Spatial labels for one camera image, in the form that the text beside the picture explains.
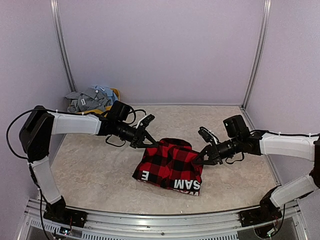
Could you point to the aluminium front frame rail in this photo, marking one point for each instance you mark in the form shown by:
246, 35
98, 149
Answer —
108, 225

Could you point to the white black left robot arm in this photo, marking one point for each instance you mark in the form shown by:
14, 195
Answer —
35, 138

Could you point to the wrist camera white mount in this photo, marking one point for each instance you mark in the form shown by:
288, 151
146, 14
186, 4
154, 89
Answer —
145, 121
208, 136

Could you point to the grey button shirt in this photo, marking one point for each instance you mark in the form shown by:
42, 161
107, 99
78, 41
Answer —
87, 100

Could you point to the left aluminium corner post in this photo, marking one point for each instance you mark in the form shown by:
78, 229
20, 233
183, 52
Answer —
54, 5

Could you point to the right aluminium corner post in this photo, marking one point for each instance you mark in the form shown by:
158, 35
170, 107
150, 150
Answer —
258, 53

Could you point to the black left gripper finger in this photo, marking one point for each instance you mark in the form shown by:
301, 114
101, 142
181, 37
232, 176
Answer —
145, 145
149, 138

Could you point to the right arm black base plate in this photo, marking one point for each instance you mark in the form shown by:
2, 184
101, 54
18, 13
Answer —
258, 216

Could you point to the yellow plastic basket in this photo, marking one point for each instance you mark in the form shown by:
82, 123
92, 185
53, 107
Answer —
104, 100

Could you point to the red black plaid shirt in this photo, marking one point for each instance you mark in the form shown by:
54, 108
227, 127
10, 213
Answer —
171, 166

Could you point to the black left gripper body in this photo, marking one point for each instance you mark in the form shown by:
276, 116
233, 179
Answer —
139, 131

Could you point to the aluminium corner post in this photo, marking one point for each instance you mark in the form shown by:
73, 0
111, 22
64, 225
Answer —
258, 53
54, 5

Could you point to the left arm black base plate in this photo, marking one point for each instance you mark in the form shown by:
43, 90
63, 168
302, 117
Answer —
70, 217

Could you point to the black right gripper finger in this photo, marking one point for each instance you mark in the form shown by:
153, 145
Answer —
204, 162
204, 154

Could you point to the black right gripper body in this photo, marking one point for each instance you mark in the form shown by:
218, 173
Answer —
215, 154

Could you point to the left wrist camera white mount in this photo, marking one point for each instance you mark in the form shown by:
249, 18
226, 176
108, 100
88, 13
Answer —
145, 121

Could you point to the light blue shirt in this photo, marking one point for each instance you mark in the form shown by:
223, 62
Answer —
110, 94

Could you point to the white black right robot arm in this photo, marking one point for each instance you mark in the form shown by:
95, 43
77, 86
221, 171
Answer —
258, 142

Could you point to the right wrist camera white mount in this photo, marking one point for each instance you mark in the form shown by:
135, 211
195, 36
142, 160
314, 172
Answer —
208, 136

